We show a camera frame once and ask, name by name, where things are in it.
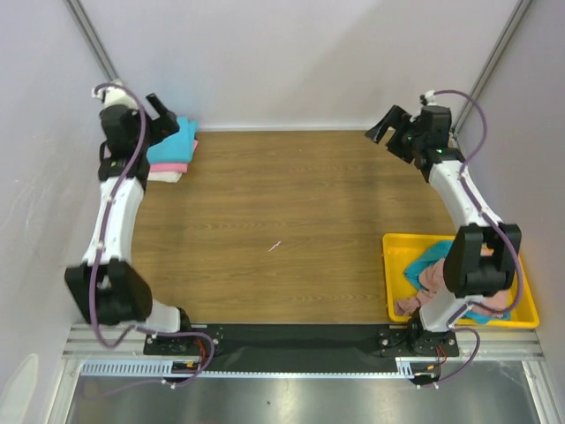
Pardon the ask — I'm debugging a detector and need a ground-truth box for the turquoise t shirt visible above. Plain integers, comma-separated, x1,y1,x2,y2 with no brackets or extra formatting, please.
403,239,512,322
147,117,199,165

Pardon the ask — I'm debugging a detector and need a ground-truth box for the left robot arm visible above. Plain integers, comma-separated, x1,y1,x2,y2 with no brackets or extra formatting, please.
64,83,196,353

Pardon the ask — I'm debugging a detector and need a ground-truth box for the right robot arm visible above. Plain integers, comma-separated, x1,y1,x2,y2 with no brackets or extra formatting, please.
365,103,523,355

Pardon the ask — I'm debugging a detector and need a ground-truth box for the folded pink t shirt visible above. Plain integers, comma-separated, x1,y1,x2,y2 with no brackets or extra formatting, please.
150,140,198,173

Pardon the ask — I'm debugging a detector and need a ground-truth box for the folded white t shirt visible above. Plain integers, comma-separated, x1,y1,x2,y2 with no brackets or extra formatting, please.
147,171,184,184

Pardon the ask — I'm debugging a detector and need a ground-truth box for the yellow plastic bin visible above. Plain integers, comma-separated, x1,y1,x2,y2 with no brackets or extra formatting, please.
381,233,539,329

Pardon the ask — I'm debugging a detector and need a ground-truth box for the dusty pink t shirt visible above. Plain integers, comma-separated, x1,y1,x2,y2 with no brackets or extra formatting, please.
394,245,509,317

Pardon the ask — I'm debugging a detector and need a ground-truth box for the small pink thread scrap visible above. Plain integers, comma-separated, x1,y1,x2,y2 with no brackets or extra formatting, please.
268,240,282,252

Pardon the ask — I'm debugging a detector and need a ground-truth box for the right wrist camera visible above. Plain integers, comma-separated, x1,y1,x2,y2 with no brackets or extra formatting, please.
410,90,438,123

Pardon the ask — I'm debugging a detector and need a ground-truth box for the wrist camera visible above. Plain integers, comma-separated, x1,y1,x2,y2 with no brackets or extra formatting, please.
410,90,438,123
92,87,139,110

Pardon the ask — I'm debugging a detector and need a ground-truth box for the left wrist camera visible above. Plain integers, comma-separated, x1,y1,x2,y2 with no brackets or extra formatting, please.
92,87,139,110

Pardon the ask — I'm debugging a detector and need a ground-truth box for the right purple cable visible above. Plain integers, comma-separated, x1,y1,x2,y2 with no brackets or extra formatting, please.
430,89,524,390

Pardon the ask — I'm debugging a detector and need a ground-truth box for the left aluminium frame post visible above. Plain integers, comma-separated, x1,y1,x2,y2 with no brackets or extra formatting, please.
63,0,119,81

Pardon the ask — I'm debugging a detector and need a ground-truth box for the aluminium frame post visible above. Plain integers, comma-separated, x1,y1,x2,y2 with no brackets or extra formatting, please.
450,0,535,133
63,0,119,81

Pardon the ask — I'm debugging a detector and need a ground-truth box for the right aluminium frame post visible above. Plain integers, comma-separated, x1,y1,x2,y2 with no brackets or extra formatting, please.
450,0,535,133

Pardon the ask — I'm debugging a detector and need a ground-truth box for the white cable duct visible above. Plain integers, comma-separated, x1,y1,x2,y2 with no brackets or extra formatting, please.
82,355,438,379

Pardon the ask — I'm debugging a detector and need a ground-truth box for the aluminium front rail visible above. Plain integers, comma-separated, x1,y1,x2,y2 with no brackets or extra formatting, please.
63,323,544,361

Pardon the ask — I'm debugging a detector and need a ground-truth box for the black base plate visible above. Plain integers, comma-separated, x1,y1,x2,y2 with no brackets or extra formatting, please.
143,323,460,372

